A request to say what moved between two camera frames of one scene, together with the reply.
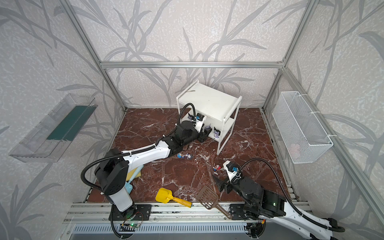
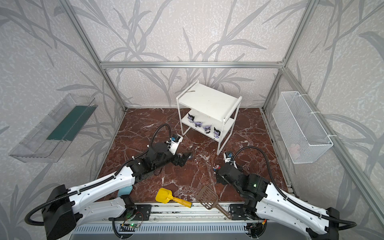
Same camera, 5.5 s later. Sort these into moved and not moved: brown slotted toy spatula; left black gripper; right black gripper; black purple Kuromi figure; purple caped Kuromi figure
Moved: right black gripper; left black gripper
Not moved: brown slotted toy spatula; purple caped Kuromi figure; black purple Kuromi figure
